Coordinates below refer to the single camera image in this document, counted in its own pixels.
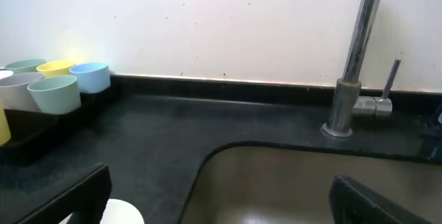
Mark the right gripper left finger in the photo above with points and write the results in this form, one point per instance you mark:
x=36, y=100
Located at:
x=83, y=196

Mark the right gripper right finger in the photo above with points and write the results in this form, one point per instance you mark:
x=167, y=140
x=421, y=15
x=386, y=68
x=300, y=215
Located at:
x=359, y=206

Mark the white cup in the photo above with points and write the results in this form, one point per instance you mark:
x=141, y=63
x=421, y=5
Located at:
x=121, y=213
x=5, y=74

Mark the black tray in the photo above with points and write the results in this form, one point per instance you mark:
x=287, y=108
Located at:
x=34, y=130
x=100, y=99

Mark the steel sink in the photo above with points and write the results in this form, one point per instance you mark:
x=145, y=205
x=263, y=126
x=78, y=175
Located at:
x=276, y=189

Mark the steel tap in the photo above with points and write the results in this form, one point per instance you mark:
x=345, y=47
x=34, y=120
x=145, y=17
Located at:
x=345, y=106

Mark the green cup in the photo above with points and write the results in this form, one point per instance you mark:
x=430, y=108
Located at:
x=24, y=65
x=55, y=96

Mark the yellow cup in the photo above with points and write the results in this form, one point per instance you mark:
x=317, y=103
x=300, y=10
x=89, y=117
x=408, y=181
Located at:
x=3, y=127
x=55, y=67

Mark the blue cup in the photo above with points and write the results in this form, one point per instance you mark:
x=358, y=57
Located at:
x=91, y=79

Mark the grey cup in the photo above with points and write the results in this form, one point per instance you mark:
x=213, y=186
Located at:
x=15, y=92

